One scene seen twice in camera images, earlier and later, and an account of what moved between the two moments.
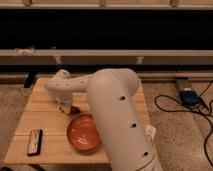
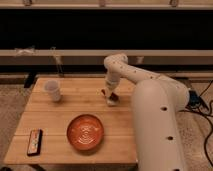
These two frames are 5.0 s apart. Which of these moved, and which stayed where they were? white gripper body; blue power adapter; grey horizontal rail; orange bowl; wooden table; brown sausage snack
Moved: white gripper body; brown sausage snack
Stayed: orange bowl; wooden table; grey horizontal rail; blue power adapter
